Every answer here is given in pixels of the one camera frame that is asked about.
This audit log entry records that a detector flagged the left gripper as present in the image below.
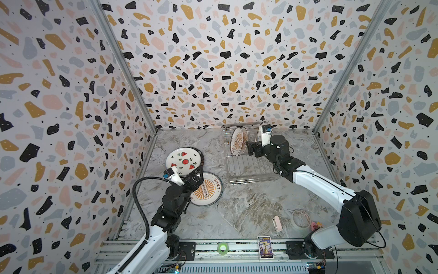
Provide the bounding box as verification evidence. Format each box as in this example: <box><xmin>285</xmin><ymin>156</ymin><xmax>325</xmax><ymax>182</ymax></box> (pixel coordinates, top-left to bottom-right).
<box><xmin>174</xmin><ymin>166</ymin><xmax>203</xmax><ymax>218</ymax></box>

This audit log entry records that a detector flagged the beige patterned plate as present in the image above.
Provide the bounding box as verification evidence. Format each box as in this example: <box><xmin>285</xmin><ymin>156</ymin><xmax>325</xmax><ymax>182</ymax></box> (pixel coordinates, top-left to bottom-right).
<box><xmin>190</xmin><ymin>172</ymin><xmax>223</xmax><ymax>207</ymax></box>

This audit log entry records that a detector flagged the fruit patterned white plate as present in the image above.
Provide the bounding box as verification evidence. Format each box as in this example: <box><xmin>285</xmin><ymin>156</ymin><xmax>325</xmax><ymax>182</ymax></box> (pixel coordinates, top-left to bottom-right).
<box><xmin>165</xmin><ymin>147</ymin><xmax>201</xmax><ymax>176</ymax></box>

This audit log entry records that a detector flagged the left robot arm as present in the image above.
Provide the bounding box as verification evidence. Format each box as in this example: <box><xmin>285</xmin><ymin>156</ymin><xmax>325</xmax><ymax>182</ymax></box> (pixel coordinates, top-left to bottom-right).
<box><xmin>110</xmin><ymin>170</ymin><xmax>204</xmax><ymax>274</ymax></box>

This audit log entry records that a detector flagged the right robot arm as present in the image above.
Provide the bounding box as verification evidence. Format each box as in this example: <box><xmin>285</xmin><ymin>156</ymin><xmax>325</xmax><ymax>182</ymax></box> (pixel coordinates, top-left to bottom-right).
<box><xmin>246</xmin><ymin>135</ymin><xmax>382</xmax><ymax>256</ymax></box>

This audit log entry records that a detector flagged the brown patterned plate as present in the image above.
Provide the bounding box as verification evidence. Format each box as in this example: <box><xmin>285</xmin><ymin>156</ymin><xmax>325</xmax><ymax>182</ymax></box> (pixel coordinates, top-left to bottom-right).
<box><xmin>230</xmin><ymin>127</ymin><xmax>244</xmax><ymax>156</ymax></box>
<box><xmin>240</xmin><ymin>127</ymin><xmax>248</xmax><ymax>155</ymax></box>

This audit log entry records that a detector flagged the green tape roll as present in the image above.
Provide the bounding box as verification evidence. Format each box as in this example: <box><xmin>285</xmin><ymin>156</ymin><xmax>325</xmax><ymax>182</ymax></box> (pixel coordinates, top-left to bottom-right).
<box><xmin>217</xmin><ymin>242</ymin><xmax>229</xmax><ymax>256</ymax></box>

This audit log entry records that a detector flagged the pink eraser block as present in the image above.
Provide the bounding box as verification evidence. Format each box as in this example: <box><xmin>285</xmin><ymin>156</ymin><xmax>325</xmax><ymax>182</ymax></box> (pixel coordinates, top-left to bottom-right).
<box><xmin>272</xmin><ymin>216</ymin><xmax>283</xmax><ymax>232</ymax></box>

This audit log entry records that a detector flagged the colourful card pack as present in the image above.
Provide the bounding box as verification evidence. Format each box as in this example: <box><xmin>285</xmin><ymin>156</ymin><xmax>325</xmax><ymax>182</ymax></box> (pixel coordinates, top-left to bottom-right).
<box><xmin>257</xmin><ymin>236</ymin><xmax>274</xmax><ymax>260</ymax></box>

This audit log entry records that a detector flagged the pink yellow small toy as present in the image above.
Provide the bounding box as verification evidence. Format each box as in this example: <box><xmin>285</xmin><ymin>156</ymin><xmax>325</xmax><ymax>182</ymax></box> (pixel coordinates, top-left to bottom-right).
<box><xmin>311</xmin><ymin>221</ymin><xmax>323</xmax><ymax>231</ymax></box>

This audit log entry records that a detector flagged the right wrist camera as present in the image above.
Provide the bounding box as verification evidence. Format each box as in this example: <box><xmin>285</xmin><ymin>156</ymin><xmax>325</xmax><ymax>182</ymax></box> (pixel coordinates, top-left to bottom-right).
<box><xmin>261</xmin><ymin>124</ymin><xmax>272</xmax><ymax>147</ymax></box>

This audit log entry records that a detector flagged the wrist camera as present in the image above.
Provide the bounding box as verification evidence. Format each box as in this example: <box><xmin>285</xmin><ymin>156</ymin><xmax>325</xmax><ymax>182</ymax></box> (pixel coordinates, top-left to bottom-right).
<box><xmin>261</xmin><ymin>124</ymin><xmax>272</xmax><ymax>147</ymax></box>
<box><xmin>163</xmin><ymin>166</ymin><xmax>184</xmax><ymax>186</ymax></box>

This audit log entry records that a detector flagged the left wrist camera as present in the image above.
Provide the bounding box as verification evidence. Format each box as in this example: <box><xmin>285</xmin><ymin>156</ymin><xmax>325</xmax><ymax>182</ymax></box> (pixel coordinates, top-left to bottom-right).
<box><xmin>163</xmin><ymin>166</ymin><xmax>184</xmax><ymax>186</ymax></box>

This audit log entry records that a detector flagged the wire dish rack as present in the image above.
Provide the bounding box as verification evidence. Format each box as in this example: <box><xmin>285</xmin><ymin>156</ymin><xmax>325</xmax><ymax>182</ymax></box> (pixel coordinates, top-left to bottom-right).
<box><xmin>221</xmin><ymin>123</ymin><xmax>277</xmax><ymax>184</ymax></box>

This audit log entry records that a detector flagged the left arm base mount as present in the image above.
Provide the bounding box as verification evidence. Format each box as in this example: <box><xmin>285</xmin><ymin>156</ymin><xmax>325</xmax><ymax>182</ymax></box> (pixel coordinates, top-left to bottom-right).
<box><xmin>167</xmin><ymin>241</ymin><xmax>196</xmax><ymax>261</ymax></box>

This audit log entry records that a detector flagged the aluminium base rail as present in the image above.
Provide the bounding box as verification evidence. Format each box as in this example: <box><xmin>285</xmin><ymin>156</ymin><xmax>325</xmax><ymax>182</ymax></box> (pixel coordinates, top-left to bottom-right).
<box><xmin>94</xmin><ymin>237</ymin><xmax>389</xmax><ymax>274</ymax></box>

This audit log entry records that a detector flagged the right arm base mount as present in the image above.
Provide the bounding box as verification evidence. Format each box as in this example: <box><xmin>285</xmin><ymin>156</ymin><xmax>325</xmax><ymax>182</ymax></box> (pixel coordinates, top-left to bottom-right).
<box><xmin>285</xmin><ymin>240</ymin><xmax>335</xmax><ymax>260</ymax></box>

